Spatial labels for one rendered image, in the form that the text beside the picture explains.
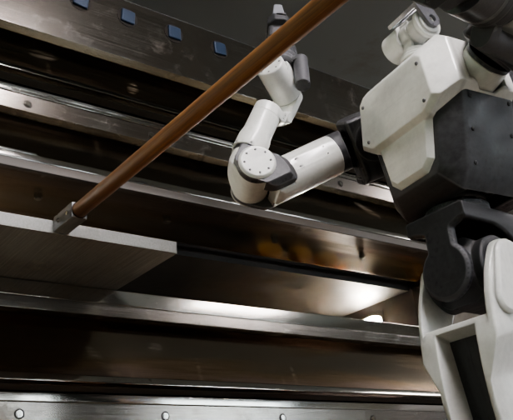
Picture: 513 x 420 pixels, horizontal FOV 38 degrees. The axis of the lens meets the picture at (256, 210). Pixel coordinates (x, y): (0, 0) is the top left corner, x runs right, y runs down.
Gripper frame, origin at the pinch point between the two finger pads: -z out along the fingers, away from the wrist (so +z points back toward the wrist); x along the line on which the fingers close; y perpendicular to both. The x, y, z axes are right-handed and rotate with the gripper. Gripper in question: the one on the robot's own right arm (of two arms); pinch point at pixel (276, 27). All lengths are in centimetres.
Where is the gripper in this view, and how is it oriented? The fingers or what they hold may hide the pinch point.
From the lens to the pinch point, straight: 190.3
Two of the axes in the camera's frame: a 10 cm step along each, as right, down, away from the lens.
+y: -10.0, -0.4, -0.7
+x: 0.7, -6.8, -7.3
